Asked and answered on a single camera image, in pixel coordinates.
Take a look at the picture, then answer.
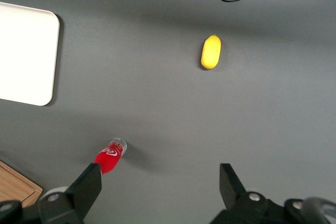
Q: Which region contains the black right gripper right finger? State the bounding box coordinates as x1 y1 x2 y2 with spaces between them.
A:
219 163 268 211

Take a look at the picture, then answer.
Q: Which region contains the wooden cutting board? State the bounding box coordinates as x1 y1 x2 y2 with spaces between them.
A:
0 159 43 208

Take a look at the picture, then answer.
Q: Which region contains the yellow lemon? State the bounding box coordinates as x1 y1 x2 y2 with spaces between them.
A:
201 34 222 70

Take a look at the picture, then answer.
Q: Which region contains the red cola glass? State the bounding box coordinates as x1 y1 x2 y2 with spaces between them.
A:
93 137 128 176

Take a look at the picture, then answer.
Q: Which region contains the white rectangular tray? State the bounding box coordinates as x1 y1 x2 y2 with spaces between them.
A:
0 2 61 106

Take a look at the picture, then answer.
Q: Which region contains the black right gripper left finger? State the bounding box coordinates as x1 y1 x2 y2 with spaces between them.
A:
38 163 102 224

